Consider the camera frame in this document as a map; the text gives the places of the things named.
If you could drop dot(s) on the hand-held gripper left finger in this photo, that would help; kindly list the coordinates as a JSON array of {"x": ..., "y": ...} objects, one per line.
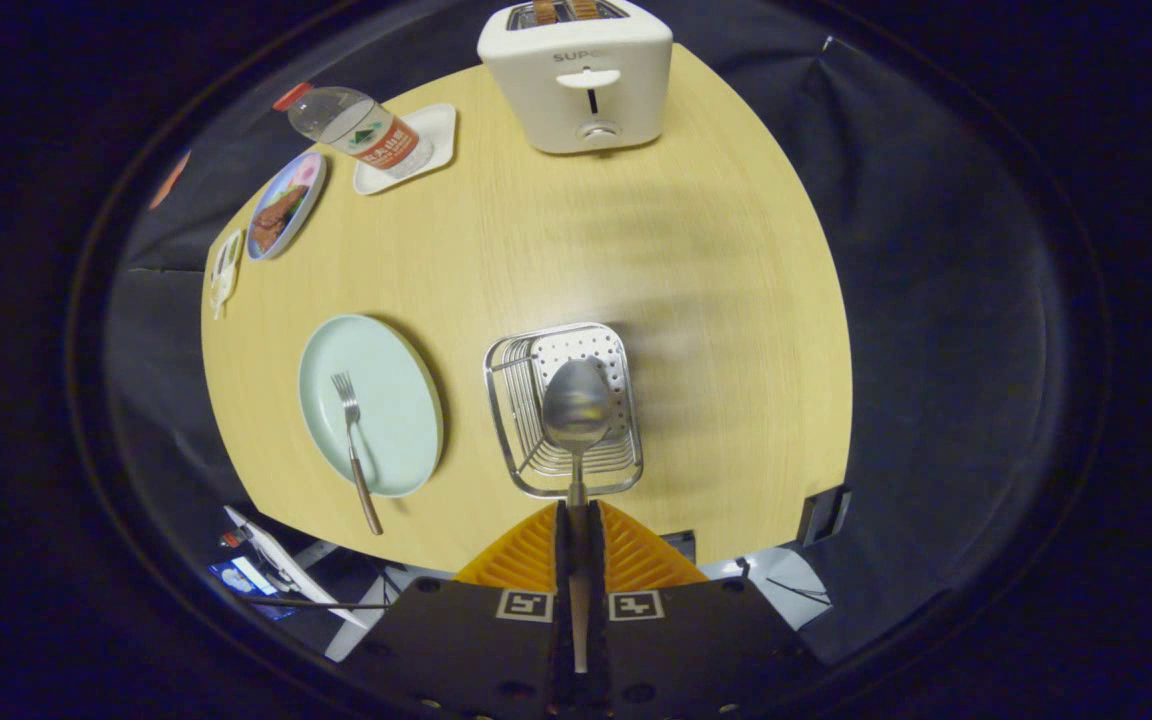
[{"x": 466, "y": 650}]

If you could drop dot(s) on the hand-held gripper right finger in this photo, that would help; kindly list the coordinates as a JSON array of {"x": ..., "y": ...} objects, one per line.
[{"x": 696, "y": 650}]

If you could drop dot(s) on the black table clamp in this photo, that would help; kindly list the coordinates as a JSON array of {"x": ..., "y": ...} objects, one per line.
[
  {"x": 681, "y": 547},
  {"x": 824, "y": 515}
]

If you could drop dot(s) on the white flat panel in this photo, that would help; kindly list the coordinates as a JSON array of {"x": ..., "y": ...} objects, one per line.
[{"x": 276, "y": 560}]

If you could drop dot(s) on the small lit screen device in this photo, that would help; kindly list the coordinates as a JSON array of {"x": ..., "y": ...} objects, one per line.
[{"x": 241, "y": 580}]

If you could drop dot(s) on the pale green plate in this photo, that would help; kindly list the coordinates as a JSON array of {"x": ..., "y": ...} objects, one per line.
[{"x": 396, "y": 400}]

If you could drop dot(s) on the blue plate with food picture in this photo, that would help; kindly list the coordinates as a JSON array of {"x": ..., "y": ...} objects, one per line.
[{"x": 281, "y": 210}]

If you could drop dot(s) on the white rectangular tray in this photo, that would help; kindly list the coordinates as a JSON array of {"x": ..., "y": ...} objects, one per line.
[{"x": 436, "y": 130}]

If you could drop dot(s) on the clear plastic water bottle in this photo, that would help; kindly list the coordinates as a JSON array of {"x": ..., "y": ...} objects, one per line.
[{"x": 361, "y": 125}]

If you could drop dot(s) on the white toaster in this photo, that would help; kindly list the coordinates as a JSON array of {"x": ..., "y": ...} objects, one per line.
[{"x": 546, "y": 95}]

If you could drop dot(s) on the brown toast slice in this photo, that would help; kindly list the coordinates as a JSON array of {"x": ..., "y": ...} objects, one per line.
[
  {"x": 545, "y": 11},
  {"x": 584, "y": 9}
]

